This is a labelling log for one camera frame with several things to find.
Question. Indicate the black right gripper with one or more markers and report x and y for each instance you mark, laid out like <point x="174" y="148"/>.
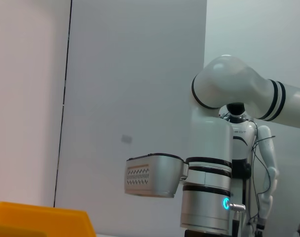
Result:
<point x="206" y="234"/>

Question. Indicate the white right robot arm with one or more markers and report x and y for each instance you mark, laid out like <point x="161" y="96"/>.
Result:
<point x="209" y="138"/>

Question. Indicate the white humanoid robot black head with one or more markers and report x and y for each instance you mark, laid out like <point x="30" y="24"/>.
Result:
<point x="241" y="143"/>

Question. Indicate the yellow plastic storage bin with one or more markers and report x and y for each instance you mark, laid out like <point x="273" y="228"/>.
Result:
<point x="41" y="219"/>

